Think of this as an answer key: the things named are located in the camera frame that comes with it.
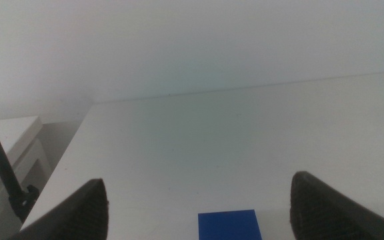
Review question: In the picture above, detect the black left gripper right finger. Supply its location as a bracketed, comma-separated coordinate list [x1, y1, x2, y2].
[289, 171, 384, 240]

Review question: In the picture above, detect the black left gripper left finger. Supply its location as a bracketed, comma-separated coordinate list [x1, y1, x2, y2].
[7, 178, 110, 240]

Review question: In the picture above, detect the blue cube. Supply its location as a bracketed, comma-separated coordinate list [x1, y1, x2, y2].
[197, 209, 263, 240]

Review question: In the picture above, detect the white side table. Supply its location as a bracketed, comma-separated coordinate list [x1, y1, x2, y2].
[0, 115, 53, 240]

